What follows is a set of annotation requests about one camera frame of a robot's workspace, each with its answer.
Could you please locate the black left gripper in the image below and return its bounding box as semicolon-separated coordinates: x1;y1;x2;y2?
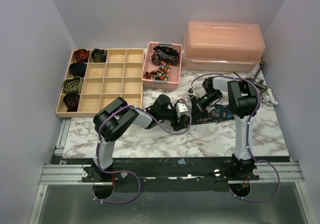
158;106;188;131

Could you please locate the navy floral tie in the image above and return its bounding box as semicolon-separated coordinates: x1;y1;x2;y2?
184;104;235;125

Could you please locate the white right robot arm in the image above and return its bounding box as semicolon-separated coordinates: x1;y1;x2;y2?
188;75;261;180

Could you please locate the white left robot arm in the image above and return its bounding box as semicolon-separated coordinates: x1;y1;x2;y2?
93;94;193;182

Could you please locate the pink plastic basket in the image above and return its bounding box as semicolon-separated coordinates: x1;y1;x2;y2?
141;42;183;91

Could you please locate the colourful patterned tie in basket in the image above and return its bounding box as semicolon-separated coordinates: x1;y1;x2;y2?
142;64;171;81

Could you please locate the pink translucent storage box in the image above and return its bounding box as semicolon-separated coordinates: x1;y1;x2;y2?
184;21;266;73

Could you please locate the dark floral tie in basket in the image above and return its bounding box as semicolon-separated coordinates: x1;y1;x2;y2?
151;45;180;66

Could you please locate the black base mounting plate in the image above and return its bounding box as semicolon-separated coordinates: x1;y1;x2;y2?
50;156;259;193

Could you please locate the wooden compartment tray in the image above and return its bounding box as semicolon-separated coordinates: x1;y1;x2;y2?
55;48;145;118

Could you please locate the green dark rolled tie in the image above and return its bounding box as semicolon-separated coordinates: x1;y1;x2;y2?
91;48;108;63

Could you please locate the dark red rolled tie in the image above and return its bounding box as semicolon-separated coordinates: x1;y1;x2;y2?
63;93;80;112

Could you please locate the olive green rolled tie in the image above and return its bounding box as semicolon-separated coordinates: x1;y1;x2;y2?
62;76;83;94

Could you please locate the navy rolled tie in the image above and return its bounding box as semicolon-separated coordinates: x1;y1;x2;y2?
68;62;87;78

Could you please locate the red black rolled tie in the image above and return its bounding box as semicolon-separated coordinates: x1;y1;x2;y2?
73;49;90;63

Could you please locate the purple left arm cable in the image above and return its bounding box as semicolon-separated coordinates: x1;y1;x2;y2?
92;98;193;205

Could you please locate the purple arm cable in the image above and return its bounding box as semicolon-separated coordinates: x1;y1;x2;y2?
92;98;193;205
189;73;282;202

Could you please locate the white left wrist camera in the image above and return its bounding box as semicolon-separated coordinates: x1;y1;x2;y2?
175;100;190;116

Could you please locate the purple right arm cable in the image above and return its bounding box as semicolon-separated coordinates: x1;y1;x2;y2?
189;73;282;202

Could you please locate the aluminium rail frame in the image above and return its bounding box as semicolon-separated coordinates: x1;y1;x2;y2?
29;118;318;224

